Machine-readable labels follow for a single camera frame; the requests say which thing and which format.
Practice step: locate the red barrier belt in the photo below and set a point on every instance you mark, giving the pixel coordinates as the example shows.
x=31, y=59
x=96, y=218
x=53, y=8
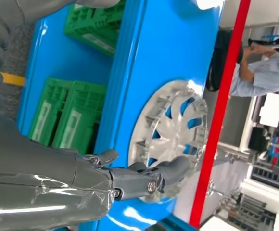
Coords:
x=221, y=105

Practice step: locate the blue metal shelf rack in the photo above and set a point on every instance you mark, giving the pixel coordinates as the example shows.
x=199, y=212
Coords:
x=148, y=47

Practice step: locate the white panel table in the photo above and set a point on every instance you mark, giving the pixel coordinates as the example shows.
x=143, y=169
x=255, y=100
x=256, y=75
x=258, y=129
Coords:
x=249, y=9

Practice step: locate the person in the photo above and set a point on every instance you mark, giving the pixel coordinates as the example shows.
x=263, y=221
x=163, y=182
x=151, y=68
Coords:
x=267, y=76

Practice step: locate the green plastic crate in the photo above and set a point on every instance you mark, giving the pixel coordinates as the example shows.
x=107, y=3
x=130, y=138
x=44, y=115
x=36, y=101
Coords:
x=105, y=28
x=81, y=114
x=45, y=111
x=75, y=22

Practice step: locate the background equipment shelf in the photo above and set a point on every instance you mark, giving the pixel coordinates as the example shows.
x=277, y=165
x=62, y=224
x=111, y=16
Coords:
x=274, y=153

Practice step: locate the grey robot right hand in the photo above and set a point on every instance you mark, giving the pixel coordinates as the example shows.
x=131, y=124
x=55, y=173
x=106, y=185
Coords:
x=33, y=178

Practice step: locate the white mirror cover part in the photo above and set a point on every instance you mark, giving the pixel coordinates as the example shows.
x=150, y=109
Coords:
x=209, y=3

